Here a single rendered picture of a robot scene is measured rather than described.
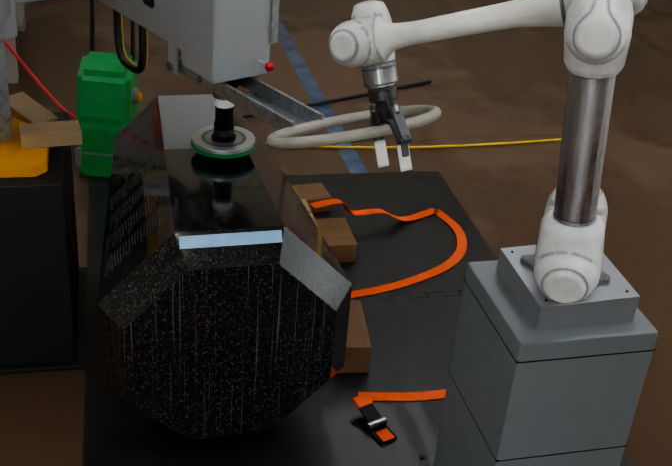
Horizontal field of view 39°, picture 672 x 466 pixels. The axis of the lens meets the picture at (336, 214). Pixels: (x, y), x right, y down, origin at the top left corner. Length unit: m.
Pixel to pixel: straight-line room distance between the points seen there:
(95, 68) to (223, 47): 1.80
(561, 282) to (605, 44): 0.59
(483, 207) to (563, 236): 2.53
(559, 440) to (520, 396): 0.23
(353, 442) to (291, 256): 0.75
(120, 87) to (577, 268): 2.90
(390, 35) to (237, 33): 0.89
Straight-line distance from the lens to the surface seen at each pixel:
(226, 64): 3.04
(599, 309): 2.61
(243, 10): 3.01
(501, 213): 4.80
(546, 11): 2.29
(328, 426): 3.34
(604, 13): 2.07
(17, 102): 3.67
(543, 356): 2.55
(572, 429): 2.77
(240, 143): 3.22
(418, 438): 3.34
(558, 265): 2.31
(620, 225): 4.92
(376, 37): 2.22
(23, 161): 3.31
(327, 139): 2.42
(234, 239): 2.82
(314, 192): 4.57
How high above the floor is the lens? 2.23
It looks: 29 degrees down
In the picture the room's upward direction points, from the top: 5 degrees clockwise
